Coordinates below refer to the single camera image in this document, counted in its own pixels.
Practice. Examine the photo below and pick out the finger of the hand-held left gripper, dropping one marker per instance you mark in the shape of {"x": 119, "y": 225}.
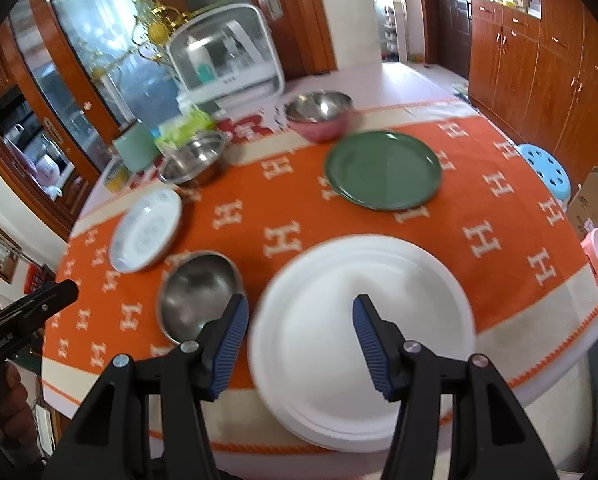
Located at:
{"x": 54, "y": 294}

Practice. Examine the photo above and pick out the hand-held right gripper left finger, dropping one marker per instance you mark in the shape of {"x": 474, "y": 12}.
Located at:
{"x": 229, "y": 347}

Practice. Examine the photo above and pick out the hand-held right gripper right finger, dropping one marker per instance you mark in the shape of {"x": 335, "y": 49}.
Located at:
{"x": 374, "y": 350}

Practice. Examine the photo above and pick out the small round steel bowl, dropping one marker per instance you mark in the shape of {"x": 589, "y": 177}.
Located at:
{"x": 194, "y": 290}

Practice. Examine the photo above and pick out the large white plate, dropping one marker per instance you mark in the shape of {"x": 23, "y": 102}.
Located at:
{"x": 329, "y": 285}

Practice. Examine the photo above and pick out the patterned white plate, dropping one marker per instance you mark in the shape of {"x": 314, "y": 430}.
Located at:
{"x": 144, "y": 230}

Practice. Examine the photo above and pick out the green plate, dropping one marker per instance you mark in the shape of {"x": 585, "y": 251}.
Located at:
{"x": 379, "y": 170}

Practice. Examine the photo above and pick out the large flat-bottomed steel bowl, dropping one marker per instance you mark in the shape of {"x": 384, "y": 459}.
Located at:
{"x": 194, "y": 157}

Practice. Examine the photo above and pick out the pink steel-lined bowl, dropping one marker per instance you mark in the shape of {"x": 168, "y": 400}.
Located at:
{"x": 319, "y": 127}

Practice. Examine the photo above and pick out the person's left hand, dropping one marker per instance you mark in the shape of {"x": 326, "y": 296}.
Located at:
{"x": 6, "y": 405}

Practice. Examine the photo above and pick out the red crate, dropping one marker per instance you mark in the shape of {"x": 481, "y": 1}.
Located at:
{"x": 35, "y": 280}

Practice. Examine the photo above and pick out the yellow food container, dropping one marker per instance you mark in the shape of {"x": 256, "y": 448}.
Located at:
{"x": 115, "y": 180}

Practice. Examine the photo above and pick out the orange patterned blanket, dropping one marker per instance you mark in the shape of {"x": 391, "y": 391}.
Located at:
{"x": 279, "y": 200}

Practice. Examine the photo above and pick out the mint green canister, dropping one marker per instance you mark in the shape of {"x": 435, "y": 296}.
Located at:
{"x": 134, "y": 150}

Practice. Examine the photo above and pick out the green tissue pack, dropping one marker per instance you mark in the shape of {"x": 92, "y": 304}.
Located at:
{"x": 184, "y": 127}

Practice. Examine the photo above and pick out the blue plastic stool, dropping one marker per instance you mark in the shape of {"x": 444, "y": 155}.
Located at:
{"x": 544, "y": 170}

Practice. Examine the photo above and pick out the cardboard box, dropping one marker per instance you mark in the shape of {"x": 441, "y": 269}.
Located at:
{"x": 591, "y": 200}

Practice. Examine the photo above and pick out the wooden glass display cabinet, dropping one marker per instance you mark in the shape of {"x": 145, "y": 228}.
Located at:
{"x": 79, "y": 25}

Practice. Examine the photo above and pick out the gold ornament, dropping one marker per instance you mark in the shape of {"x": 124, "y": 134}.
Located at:
{"x": 154, "y": 30}

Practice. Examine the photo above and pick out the white countertop sterilizer cabinet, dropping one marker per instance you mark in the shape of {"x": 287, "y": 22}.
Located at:
{"x": 266, "y": 55}

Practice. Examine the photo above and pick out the wooden door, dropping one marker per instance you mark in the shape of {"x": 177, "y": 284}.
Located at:
{"x": 304, "y": 40}

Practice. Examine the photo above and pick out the dark entrance door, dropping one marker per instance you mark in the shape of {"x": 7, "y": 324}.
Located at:
{"x": 454, "y": 25}

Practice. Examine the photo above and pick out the wooden wall cabinets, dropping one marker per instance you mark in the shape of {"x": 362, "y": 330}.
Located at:
{"x": 529, "y": 60}

